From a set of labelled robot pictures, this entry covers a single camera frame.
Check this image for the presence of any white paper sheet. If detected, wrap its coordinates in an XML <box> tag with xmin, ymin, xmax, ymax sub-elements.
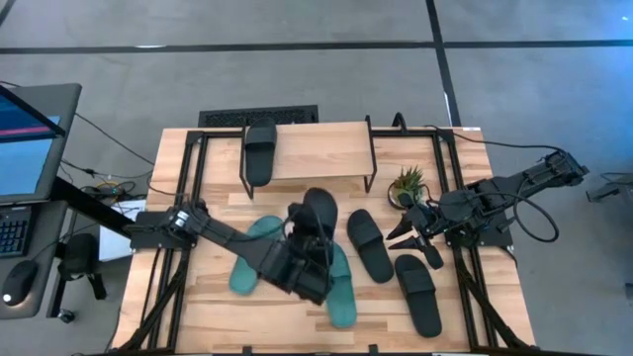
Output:
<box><xmin>98</xmin><ymin>199</ymin><xmax>148</xmax><ymax>262</ymax></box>

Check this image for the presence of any succulent plant in black pot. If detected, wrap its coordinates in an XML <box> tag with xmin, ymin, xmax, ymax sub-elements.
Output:
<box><xmin>387</xmin><ymin>165</ymin><xmax>429</xmax><ymax>212</ymax></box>

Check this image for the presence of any power strip with cables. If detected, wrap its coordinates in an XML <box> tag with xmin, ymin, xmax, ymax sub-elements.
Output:
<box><xmin>78</xmin><ymin>178</ymin><xmax>137</xmax><ymax>202</ymax></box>

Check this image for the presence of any grey framed computer monitor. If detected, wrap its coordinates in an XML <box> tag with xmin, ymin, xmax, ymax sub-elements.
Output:
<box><xmin>0</xmin><ymin>82</ymin><xmax>83</xmax><ymax>207</ymax></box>

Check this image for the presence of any grey workstation desk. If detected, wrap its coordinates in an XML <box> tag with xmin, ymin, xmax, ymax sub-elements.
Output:
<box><xmin>0</xmin><ymin>200</ymin><xmax>69</xmax><ymax>321</ymax></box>

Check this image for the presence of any black keyboard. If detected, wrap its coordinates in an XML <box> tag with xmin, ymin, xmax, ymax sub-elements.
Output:
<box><xmin>0</xmin><ymin>205</ymin><xmax>33</xmax><ymax>259</ymax></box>

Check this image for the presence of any thick black arm cable loop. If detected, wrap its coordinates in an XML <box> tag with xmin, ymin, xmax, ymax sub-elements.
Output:
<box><xmin>511</xmin><ymin>190</ymin><xmax>561</xmax><ymax>244</ymax></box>

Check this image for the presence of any black metal support beam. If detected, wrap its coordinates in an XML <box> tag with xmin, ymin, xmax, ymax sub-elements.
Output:
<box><xmin>48</xmin><ymin>176</ymin><xmax>137</xmax><ymax>239</ymax></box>

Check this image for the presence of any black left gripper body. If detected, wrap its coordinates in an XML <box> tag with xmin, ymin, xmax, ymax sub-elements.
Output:
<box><xmin>288</xmin><ymin>201</ymin><xmax>322</xmax><ymax>237</ymax></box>

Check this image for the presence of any green rubber slide sandal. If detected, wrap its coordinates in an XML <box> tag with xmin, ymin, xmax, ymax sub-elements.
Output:
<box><xmin>227</xmin><ymin>215</ymin><xmax>287</xmax><ymax>297</ymax></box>
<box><xmin>323</xmin><ymin>241</ymin><xmax>358</xmax><ymax>329</ymax></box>

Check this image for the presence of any grey metal floor stand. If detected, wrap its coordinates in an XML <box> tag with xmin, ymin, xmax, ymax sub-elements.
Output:
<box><xmin>586</xmin><ymin>171</ymin><xmax>633</xmax><ymax>204</ymax></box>

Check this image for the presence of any black rubber slide sandal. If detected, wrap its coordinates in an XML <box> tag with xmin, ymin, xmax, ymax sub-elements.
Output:
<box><xmin>244</xmin><ymin>117</ymin><xmax>278</xmax><ymax>188</ymax></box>
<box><xmin>302</xmin><ymin>187</ymin><xmax>339</xmax><ymax>243</ymax></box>
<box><xmin>394</xmin><ymin>253</ymin><xmax>443</xmax><ymax>339</ymax></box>
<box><xmin>345</xmin><ymin>208</ymin><xmax>396</xmax><ymax>285</ymax></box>

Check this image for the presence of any thin black floor cable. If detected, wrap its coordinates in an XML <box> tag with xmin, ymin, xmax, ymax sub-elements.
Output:
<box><xmin>72</xmin><ymin>112</ymin><xmax>155</xmax><ymax>167</ymax></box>

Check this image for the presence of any black aluminium rig frame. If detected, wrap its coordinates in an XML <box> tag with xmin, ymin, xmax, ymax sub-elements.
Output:
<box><xmin>116</xmin><ymin>114</ymin><xmax>538</xmax><ymax>356</ymax></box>

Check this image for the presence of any thin black arm supply cable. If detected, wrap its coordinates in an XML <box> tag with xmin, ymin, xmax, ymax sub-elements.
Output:
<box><xmin>423</xmin><ymin>124</ymin><xmax>568</xmax><ymax>154</ymax></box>

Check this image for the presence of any wooden shelf with black legs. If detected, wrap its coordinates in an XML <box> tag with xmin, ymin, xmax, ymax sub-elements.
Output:
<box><xmin>238</xmin><ymin>114</ymin><xmax>379</xmax><ymax>201</ymax></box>

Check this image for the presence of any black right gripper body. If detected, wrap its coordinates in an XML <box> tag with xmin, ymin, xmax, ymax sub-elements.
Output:
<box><xmin>412</xmin><ymin>200</ymin><xmax>449</xmax><ymax>238</ymax></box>

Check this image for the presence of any black computer mouse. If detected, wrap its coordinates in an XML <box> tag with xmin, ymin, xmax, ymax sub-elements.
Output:
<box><xmin>1</xmin><ymin>259</ymin><xmax>41</xmax><ymax>308</ymax></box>

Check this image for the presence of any black floor vent grille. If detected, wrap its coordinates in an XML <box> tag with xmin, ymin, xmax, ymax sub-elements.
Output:
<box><xmin>198</xmin><ymin>104</ymin><xmax>320</xmax><ymax>129</ymax></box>

